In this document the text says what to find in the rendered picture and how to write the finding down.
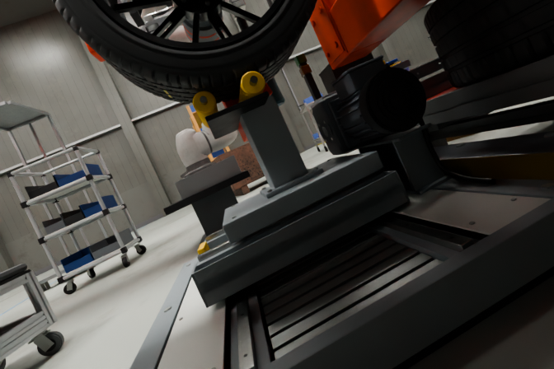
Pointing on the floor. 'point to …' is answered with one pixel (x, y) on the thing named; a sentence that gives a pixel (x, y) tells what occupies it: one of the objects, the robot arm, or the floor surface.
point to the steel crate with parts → (248, 161)
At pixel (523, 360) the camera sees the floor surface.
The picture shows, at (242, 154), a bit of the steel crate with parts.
